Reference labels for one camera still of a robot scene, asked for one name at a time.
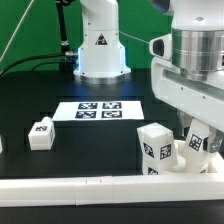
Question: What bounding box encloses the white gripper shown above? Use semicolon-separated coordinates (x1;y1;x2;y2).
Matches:
151;57;224;153

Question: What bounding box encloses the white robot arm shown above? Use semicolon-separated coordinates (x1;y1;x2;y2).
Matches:
74;0;224;153

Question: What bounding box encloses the white L-shaped fence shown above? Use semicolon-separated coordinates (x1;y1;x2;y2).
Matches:
0;156;224;207

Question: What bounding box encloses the white marker sheet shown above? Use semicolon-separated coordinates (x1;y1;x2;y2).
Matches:
53;101;144;121

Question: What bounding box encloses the white part left edge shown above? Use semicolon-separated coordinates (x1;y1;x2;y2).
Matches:
0;135;3;154

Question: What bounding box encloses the thin white rod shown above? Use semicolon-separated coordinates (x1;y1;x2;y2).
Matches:
0;0;36;63

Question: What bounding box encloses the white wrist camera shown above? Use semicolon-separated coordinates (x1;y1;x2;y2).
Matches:
149;34;172;61

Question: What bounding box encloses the thin white cable right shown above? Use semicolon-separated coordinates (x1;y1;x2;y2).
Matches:
118;30;151;45

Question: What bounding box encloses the black cable lower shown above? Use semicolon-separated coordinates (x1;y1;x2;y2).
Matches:
31;59;78;72

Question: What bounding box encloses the black cable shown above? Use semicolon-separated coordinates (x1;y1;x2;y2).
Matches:
31;59;78;72
0;51;78;75

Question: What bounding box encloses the black cable upper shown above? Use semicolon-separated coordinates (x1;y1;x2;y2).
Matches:
0;51;78;75

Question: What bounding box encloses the black vertical hose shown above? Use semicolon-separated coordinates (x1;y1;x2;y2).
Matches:
54;0;71;54

